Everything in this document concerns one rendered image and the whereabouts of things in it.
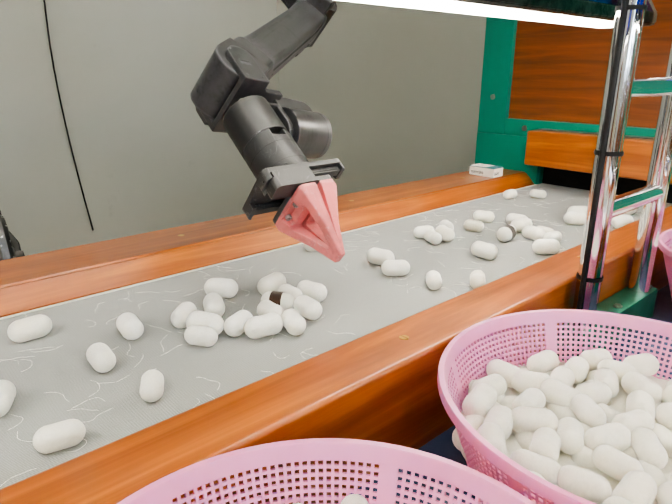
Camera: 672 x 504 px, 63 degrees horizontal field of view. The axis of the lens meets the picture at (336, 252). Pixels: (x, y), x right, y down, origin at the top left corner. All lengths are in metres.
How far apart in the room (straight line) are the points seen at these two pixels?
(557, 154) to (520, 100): 0.18
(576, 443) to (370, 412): 0.14
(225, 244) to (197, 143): 2.16
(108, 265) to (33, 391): 0.23
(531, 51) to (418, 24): 1.29
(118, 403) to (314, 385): 0.15
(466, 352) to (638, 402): 0.13
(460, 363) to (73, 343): 0.34
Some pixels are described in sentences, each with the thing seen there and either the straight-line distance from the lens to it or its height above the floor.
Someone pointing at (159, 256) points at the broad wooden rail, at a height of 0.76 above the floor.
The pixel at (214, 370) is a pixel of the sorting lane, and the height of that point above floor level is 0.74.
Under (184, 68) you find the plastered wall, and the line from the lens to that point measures 2.85.
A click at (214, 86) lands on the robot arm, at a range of 0.65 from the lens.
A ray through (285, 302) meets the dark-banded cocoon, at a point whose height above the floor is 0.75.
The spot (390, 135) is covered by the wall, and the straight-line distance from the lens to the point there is 2.63.
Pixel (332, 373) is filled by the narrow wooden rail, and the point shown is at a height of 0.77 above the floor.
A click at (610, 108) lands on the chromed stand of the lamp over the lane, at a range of 0.59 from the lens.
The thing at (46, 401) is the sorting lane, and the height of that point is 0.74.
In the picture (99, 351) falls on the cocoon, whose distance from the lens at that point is 0.50.
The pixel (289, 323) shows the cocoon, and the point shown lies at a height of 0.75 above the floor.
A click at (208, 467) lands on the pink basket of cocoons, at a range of 0.34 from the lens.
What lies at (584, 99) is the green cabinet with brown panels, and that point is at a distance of 1.24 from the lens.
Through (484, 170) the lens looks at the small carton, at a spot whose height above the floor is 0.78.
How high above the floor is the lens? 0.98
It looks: 18 degrees down
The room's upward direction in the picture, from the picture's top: straight up
